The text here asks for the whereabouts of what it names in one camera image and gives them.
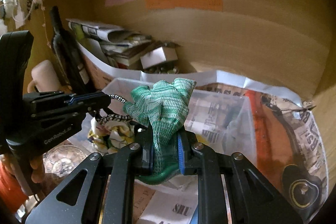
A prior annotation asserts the small white cardboard box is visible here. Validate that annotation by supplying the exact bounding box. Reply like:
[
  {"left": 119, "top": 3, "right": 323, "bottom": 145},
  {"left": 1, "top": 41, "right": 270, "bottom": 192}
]
[{"left": 140, "top": 46, "right": 178, "bottom": 69}]

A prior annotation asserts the clear plastic bin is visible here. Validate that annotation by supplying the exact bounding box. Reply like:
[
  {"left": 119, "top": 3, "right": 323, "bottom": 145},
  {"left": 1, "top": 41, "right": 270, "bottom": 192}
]
[{"left": 67, "top": 78, "right": 258, "bottom": 188}]

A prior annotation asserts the black white braided cord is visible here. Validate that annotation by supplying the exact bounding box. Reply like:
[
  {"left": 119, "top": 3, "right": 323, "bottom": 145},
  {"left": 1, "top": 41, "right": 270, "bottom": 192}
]
[{"left": 97, "top": 93, "right": 133, "bottom": 125}]

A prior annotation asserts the cream ceramic mug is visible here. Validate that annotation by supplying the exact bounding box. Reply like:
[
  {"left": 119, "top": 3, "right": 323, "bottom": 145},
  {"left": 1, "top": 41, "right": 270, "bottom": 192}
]
[{"left": 27, "top": 60, "right": 61, "bottom": 93}]

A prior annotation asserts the white rope bundle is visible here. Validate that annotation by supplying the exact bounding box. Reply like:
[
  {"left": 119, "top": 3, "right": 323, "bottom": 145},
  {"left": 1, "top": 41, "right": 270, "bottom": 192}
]
[{"left": 0, "top": 0, "right": 36, "bottom": 30}]

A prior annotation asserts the wooden shelf unit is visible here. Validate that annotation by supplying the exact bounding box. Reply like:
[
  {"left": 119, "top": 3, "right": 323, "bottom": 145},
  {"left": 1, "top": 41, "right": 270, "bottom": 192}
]
[{"left": 43, "top": 0, "right": 335, "bottom": 185}]

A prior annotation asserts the person's left hand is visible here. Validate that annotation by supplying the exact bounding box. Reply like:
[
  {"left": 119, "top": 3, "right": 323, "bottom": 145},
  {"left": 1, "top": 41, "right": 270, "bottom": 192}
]
[{"left": 0, "top": 154, "right": 46, "bottom": 185}]

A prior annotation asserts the green knitted glove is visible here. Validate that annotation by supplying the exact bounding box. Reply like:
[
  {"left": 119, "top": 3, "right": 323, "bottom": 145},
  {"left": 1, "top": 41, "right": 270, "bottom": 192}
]
[{"left": 123, "top": 78, "right": 197, "bottom": 185}]

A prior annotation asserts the stack of newspapers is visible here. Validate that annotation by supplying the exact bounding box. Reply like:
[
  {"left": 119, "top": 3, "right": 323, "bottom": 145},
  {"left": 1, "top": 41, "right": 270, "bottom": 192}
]
[{"left": 67, "top": 18, "right": 160, "bottom": 70}]

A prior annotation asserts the dark wine bottle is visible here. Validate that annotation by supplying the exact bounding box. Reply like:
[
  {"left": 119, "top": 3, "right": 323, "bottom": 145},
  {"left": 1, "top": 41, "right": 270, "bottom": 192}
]
[{"left": 50, "top": 6, "right": 96, "bottom": 94}]

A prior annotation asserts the floral patterned cloth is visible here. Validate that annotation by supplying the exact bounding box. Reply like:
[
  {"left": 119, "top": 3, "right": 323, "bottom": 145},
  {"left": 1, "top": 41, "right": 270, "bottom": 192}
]
[{"left": 88, "top": 118, "right": 134, "bottom": 155}]

